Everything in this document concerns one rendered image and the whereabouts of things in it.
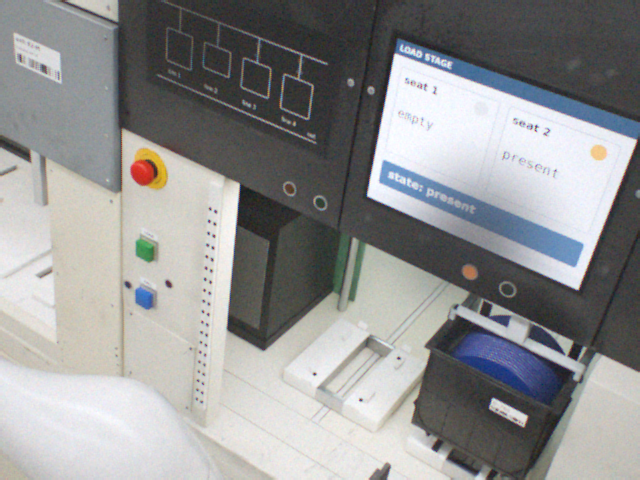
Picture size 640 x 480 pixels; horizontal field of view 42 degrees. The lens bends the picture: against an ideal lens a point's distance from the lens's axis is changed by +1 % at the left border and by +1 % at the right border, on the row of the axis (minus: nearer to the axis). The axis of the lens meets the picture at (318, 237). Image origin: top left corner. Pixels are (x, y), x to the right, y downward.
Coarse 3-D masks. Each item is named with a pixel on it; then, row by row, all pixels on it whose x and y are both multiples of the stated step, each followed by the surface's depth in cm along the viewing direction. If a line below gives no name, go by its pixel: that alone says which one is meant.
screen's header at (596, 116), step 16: (400, 48) 94; (416, 48) 93; (432, 64) 93; (448, 64) 92; (464, 64) 90; (480, 80) 90; (496, 80) 89; (512, 80) 88; (528, 96) 88; (544, 96) 87; (560, 96) 86; (576, 112) 86; (592, 112) 85; (608, 112) 84; (608, 128) 85; (624, 128) 84
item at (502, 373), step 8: (464, 360) 139; (472, 360) 138; (480, 360) 137; (488, 360) 136; (480, 368) 138; (488, 368) 137; (496, 368) 136; (504, 368) 135; (496, 376) 137; (504, 376) 136; (512, 376) 135; (512, 384) 136; (520, 384) 135; (528, 392) 135
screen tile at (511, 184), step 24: (528, 120) 89; (504, 144) 92; (528, 144) 90; (552, 144) 89; (576, 144) 87; (504, 168) 93; (576, 168) 88; (600, 168) 87; (504, 192) 94; (528, 192) 93; (552, 192) 91; (576, 192) 90; (600, 192) 88; (552, 216) 92; (576, 216) 91
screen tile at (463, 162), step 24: (408, 72) 95; (408, 96) 96; (432, 96) 94; (456, 96) 93; (480, 96) 91; (456, 120) 94; (480, 120) 92; (408, 144) 99; (432, 144) 97; (480, 144) 93; (432, 168) 98; (456, 168) 97; (480, 168) 95
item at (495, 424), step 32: (448, 320) 143; (480, 320) 141; (512, 320) 136; (448, 352) 145; (544, 352) 136; (576, 352) 145; (448, 384) 138; (480, 384) 134; (576, 384) 134; (416, 416) 145; (448, 416) 141; (480, 416) 137; (512, 416) 133; (544, 416) 130; (480, 448) 140; (512, 448) 136
